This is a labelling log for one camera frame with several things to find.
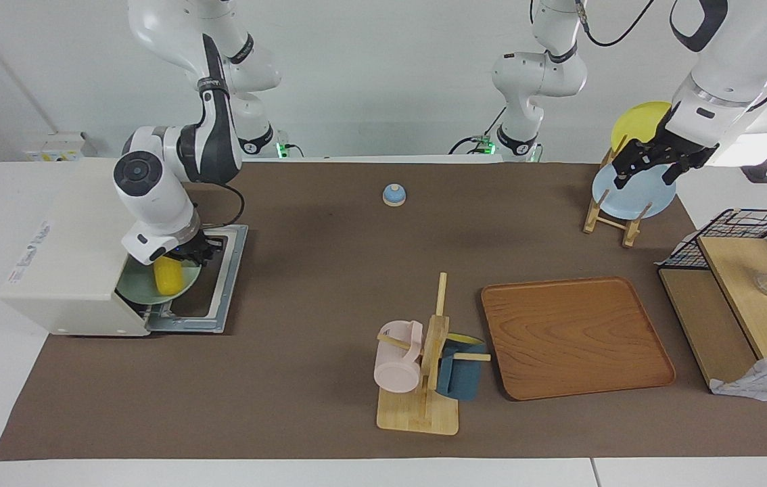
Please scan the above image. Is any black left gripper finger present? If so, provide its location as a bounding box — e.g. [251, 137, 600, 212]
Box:
[613, 142, 659, 191]
[661, 158, 696, 187]

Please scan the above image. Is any yellow corn cob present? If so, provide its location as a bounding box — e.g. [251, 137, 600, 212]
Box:
[154, 255, 185, 296]

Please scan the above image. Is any brown table mat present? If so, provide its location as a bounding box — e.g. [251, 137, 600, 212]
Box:
[0, 161, 767, 462]

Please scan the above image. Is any wooden shelf with wire basket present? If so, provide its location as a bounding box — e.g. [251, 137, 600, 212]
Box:
[657, 208, 767, 400]

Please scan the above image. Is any yellow plate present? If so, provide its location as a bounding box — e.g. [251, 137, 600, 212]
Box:
[610, 101, 674, 156]

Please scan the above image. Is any pale green plate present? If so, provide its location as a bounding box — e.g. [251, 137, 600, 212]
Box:
[116, 257, 203, 306]

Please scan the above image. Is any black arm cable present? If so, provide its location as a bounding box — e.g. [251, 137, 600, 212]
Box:
[576, 0, 658, 48]
[211, 183, 246, 231]

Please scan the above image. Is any wooden dish rack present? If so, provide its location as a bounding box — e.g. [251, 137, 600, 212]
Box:
[583, 132, 655, 248]

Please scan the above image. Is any light blue plate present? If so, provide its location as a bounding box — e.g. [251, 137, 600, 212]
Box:
[592, 159, 677, 221]

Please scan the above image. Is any white toaster oven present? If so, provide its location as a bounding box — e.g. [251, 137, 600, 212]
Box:
[0, 157, 185, 337]

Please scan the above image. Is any white box with yellow labels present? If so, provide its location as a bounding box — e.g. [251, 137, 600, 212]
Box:
[24, 132, 97, 162]

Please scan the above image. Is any pink mug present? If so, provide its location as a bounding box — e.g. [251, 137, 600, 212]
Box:
[374, 321, 425, 394]

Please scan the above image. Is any wooden serving tray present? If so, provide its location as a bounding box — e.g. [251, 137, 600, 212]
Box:
[480, 276, 676, 402]

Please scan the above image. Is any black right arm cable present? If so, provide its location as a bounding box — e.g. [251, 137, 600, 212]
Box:
[211, 183, 246, 231]

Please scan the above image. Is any dark blue mug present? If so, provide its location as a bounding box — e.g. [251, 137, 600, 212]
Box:
[436, 333, 489, 401]

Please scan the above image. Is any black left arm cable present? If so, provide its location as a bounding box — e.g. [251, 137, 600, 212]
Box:
[576, 0, 658, 48]

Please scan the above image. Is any black base power cable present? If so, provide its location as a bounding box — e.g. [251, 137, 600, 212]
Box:
[449, 108, 507, 155]

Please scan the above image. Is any glass oven door with handle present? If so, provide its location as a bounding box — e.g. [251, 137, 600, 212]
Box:
[147, 225, 249, 334]

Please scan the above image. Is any wooden mug tree stand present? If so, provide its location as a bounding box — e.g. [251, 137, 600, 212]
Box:
[377, 272, 492, 436]

